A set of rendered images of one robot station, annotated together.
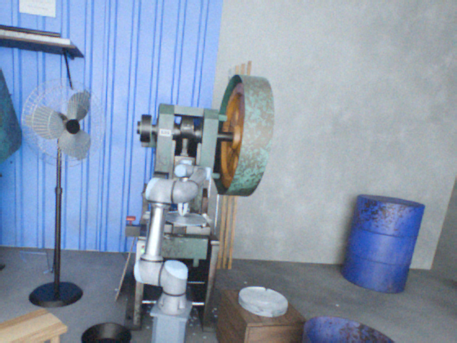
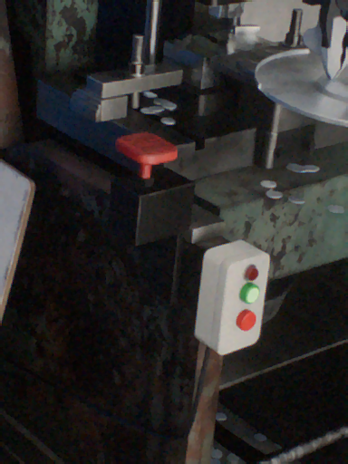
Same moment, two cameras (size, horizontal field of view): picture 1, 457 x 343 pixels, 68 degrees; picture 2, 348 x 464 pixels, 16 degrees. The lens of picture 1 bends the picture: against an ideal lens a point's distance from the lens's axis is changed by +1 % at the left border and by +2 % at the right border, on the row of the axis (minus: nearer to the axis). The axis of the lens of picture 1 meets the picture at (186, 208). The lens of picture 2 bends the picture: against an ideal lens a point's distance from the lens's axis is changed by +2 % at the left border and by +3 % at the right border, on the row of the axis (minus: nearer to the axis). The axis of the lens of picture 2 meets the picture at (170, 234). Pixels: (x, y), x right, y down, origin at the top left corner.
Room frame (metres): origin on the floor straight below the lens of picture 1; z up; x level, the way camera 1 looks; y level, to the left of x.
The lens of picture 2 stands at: (0.89, 1.15, 1.31)
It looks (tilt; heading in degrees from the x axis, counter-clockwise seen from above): 25 degrees down; 325
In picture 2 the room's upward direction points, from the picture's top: 6 degrees clockwise
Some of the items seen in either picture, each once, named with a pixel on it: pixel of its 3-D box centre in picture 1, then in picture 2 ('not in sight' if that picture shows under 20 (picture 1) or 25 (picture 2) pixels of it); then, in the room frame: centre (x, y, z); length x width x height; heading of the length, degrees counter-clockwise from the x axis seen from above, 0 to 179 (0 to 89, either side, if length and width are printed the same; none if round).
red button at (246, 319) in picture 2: not in sight; (246, 320); (1.97, 0.25, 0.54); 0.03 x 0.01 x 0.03; 98
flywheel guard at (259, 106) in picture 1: (229, 137); not in sight; (2.50, -0.26, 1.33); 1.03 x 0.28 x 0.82; 8
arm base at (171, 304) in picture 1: (173, 297); not in sight; (1.55, 0.02, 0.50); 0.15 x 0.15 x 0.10
